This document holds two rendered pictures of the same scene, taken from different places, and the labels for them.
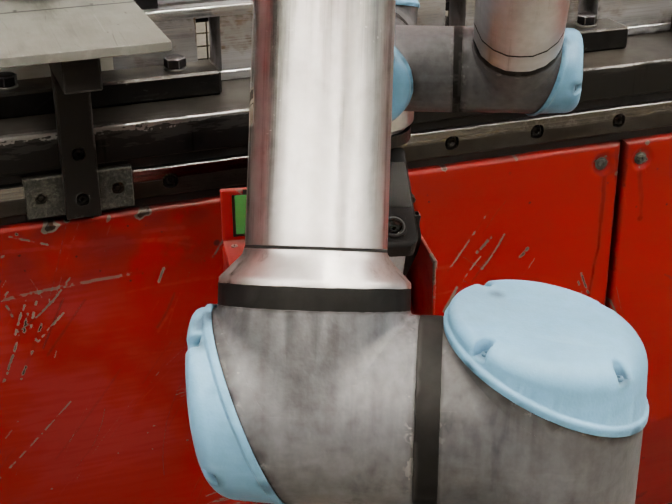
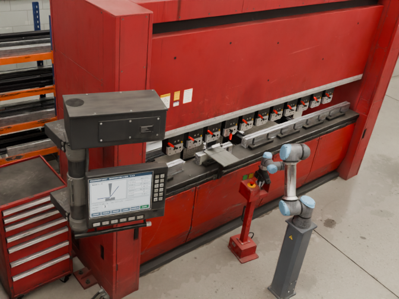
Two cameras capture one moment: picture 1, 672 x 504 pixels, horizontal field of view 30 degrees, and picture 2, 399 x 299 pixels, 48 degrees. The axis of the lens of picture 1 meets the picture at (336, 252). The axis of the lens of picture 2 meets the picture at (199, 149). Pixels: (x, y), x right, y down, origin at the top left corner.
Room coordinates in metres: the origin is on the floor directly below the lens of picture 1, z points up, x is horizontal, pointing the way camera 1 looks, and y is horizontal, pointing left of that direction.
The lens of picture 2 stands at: (-1.56, 1.78, 2.99)
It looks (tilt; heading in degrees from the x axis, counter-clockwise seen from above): 31 degrees down; 336
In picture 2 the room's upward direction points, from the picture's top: 7 degrees clockwise
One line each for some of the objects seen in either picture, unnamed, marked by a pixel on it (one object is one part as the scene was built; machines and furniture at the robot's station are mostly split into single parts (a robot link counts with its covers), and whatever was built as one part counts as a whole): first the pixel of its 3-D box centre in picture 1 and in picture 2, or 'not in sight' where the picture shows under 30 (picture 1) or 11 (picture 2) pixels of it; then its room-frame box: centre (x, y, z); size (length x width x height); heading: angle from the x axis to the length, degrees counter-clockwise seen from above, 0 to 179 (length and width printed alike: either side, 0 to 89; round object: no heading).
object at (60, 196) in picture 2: not in sight; (88, 196); (0.78, 1.48, 1.18); 0.40 x 0.24 x 0.07; 110
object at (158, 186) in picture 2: not in sight; (125, 191); (0.46, 1.31, 1.42); 0.45 x 0.12 x 0.36; 92
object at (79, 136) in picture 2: not in sight; (113, 169); (0.55, 1.36, 1.53); 0.51 x 0.25 x 0.85; 92
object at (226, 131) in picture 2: not in sight; (228, 124); (1.53, 0.18, 1.18); 0.15 x 0.09 x 0.17; 110
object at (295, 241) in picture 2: not in sight; (291, 258); (0.63, -0.12, 0.39); 0.18 x 0.18 x 0.77; 16
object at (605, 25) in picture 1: (519, 43); (260, 143); (1.63, -0.25, 0.89); 0.30 x 0.05 x 0.03; 110
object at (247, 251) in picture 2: not in sight; (244, 247); (1.15, 0.01, 0.06); 0.25 x 0.20 x 0.12; 10
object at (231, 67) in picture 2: not in sight; (275, 63); (1.70, -0.27, 1.66); 3.00 x 0.08 x 0.80; 110
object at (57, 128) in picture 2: not in sight; (86, 129); (0.78, 1.48, 1.67); 0.40 x 0.24 x 0.07; 110
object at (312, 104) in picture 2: not in sight; (313, 98); (1.94, -0.95, 1.18); 0.15 x 0.09 x 0.17; 110
